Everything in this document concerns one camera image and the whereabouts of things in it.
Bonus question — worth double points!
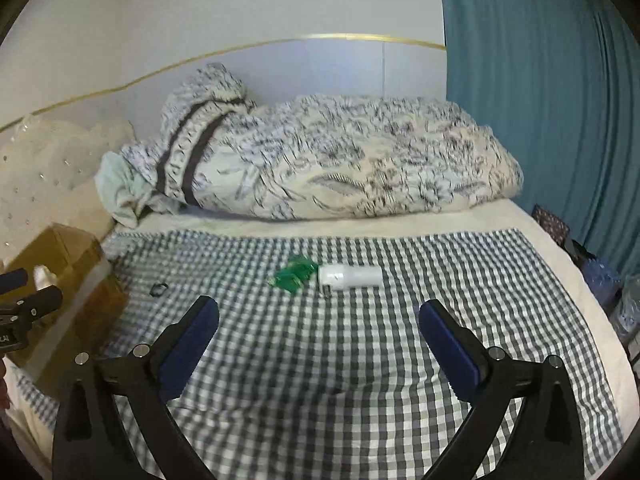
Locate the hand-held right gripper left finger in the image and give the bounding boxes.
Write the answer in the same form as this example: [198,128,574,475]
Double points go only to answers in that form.
[52,295,221,480]

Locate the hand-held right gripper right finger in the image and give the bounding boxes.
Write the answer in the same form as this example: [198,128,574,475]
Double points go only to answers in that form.
[419,300,586,480]

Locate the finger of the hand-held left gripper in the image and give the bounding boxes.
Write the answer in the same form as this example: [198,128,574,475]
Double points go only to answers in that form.
[0,268,29,295]
[0,285,64,319]

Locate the brown cardboard box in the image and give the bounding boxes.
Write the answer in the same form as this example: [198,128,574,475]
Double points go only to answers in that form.
[0,222,128,396]

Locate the white plastic bottle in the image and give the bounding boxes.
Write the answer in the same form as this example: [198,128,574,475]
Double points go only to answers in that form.
[318,265,383,298]

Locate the green foil packet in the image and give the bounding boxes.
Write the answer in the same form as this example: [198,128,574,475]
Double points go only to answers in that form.
[274,256,317,293]

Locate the cream tufted headboard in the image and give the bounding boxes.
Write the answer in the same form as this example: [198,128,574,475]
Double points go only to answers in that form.
[0,115,138,266]

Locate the grey checked cloth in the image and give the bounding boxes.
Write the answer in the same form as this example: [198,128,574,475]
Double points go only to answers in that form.
[15,227,626,480]

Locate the light blue towel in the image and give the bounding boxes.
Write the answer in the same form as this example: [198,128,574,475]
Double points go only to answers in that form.
[95,152,166,228]

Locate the dark patterned bag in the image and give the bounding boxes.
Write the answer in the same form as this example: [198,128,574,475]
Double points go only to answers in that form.
[532,204,571,247]

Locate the blue wrapped bottle pack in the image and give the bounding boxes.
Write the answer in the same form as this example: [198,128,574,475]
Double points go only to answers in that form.
[582,257,640,342]

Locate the floral quilt with dark stripes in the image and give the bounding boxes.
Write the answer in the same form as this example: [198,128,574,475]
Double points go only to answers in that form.
[120,62,525,222]

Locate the teal curtain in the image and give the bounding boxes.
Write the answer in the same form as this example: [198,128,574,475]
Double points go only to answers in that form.
[436,0,640,281]

